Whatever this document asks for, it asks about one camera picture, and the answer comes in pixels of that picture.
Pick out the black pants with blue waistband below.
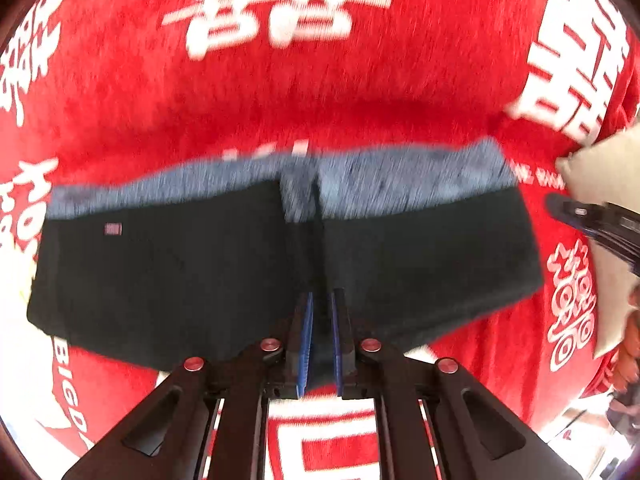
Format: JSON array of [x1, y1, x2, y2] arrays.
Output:
[[27, 139, 544, 370]]

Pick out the person's hand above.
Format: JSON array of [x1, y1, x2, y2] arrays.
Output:
[[612, 286, 640, 392]]

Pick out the beige pillow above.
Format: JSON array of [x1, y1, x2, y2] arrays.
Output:
[[555, 126, 640, 358]]

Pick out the red blanket with white characters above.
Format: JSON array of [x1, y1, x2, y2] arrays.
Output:
[[1, 0, 639, 479]]

